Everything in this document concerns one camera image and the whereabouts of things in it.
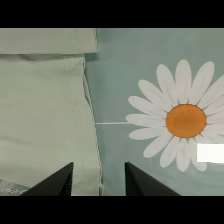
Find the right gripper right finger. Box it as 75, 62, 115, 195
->
124, 161, 181, 197

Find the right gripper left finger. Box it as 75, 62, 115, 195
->
21, 161, 75, 197

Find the pale green T-shirt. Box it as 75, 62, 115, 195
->
0, 28, 105, 197

